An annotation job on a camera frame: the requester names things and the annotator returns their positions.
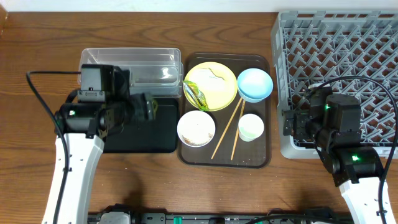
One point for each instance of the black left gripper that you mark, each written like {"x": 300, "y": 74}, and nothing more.
{"x": 148, "y": 106}

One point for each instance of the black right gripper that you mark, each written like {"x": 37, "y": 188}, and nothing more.
{"x": 301, "y": 118}

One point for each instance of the pale green cup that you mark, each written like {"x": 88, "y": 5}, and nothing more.
{"x": 250, "y": 127}

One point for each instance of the light blue bowl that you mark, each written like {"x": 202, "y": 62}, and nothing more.
{"x": 254, "y": 85}

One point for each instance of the green snack wrapper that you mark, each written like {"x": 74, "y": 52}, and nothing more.
{"x": 196, "y": 95}

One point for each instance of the white bowl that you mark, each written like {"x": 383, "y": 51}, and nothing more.
{"x": 196, "y": 128}

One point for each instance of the white tissue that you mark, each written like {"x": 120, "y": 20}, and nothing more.
{"x": 209, "y": 73}

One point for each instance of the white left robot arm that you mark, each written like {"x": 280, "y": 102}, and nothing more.
{"x": 82, "y": 129}

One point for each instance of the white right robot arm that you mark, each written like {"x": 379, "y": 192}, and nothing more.
{"x": 333, "y": 123}

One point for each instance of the black food waste tray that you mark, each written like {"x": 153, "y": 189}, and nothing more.
{"x": 150, "y": 136}

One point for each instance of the clear plastic waste bin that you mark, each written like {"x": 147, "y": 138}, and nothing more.
{"x": 158, "y": 71}

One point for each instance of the grey dishwasher rack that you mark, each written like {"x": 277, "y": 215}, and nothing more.
{"x": 356, "y": 51}

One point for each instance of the left wooden chopstick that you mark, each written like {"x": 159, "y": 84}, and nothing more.
{"x": 226, "y": 128}

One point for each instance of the brown serving tray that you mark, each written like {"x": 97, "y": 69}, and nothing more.
{"x": 254, "y": 154}

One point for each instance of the yellow plate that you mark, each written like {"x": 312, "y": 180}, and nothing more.
{"x": 219, "y": 94}

